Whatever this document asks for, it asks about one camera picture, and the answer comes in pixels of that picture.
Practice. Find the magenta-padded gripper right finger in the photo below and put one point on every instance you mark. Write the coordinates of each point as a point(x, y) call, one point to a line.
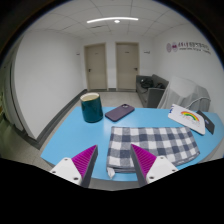
point(146, 163)

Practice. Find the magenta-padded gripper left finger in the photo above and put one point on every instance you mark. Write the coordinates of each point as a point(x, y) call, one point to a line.
point(83, 163)

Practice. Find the grey white checked towel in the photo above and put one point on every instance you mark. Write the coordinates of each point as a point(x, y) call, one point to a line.
point(160, 140)

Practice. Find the dark teal mug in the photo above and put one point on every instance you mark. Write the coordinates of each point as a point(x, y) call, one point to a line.
point(91, 108)

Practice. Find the purple smartphone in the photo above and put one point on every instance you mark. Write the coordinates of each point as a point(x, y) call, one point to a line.
point(119, 112)

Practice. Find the white rainbow-print mouse pad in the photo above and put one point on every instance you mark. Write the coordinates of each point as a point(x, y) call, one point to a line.
point(186, 119)

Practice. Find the black bag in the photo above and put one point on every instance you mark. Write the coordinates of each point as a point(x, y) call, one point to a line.
point(146, 83)

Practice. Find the grey cloth-covered furniture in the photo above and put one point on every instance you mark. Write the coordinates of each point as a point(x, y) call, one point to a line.
point(183, 91)

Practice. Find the beige door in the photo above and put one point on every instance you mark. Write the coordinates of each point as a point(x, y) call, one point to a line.
point(96, 66)
point(127, 66)

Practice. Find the long ceiling strip light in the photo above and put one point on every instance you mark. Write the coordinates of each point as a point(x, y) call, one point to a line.
point(100, 20)

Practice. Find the small round ceiling light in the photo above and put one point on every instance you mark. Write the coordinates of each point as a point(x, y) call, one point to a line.
point(117, 21)

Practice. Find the wall sign lettering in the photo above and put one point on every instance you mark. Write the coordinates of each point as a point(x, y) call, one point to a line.
point(186, 47)

